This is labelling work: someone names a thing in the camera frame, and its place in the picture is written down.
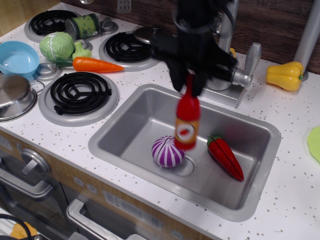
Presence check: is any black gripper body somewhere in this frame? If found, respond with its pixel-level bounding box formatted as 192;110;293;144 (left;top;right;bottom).
151;22;237;75

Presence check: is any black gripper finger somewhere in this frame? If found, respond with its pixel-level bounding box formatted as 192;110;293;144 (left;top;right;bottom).
166;60;188;92
192;68;213;97

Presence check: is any red ketchup bottle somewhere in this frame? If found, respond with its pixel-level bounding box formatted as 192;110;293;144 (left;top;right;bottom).
174;73;201;151

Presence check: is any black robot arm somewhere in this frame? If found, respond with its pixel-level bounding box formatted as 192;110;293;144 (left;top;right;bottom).
151;0;238;97

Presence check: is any grey toy sink basin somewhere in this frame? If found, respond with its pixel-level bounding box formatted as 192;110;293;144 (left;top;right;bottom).
88;84;282;221

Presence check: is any silver toy faucet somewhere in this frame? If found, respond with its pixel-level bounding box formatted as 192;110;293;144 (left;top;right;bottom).
201;13;262;108

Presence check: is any steel pot lid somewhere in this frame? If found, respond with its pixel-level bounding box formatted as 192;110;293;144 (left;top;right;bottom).
133;26;161;45

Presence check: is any back right black burner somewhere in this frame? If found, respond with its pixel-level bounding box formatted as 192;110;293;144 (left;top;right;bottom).
98;32;160;72

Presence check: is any red toy chili pepper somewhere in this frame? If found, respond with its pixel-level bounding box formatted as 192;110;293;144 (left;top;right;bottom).
207;136;244;182

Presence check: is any purple white toy onion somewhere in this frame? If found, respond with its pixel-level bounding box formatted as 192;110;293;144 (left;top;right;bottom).
151;135;185;168

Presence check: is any grey burner knob back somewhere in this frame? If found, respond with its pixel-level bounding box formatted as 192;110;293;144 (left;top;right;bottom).
100;17;119;35

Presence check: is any yellow toy bell pepper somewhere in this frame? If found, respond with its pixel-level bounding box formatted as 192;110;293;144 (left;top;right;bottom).
265;61;304;92

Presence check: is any orange toy carrot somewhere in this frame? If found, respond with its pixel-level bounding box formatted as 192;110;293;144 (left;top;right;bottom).
72;57;124;73

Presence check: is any green toy broccoli piece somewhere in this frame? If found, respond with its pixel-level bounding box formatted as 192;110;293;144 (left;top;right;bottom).
72;41;92;60

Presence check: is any front black stove burner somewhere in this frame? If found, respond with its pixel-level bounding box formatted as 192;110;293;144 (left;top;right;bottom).
39;72;120;127

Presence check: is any green label toy can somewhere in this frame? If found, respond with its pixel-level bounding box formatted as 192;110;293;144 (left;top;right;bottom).
65;13;101;40

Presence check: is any grey vertical pole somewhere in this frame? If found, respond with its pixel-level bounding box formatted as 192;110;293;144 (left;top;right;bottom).
293;0;320;75

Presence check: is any green toy cabbage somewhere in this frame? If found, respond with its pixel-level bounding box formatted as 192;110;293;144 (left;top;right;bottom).
39;32;75;62

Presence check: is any light green plate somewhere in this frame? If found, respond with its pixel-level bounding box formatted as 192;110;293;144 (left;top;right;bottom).
307;126;320;162

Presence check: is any grey round stove cap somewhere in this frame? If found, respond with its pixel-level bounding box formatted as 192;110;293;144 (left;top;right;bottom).
33;62;63;82

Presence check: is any back left black burner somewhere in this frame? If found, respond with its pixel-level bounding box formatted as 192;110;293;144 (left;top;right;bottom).
24;10;80;43

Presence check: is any light blue plastic bowl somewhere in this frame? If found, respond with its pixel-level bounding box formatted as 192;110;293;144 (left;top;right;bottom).
0;41;40;79

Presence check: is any stainless steel pot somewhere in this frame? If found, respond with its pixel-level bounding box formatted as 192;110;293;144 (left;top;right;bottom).
0;74;38;122

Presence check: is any grey stove knob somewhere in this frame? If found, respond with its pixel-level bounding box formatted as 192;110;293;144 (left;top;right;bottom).
21;148;51;177

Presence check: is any black basket with yellow item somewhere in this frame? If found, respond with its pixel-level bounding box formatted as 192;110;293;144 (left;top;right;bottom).
0;213;44;240

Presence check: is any grey lower drawer handle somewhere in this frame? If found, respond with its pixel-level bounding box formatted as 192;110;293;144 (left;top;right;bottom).
66;199;144;240

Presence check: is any grey oven door handle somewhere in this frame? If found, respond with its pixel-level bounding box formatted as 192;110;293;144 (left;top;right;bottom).
0;168;55;202

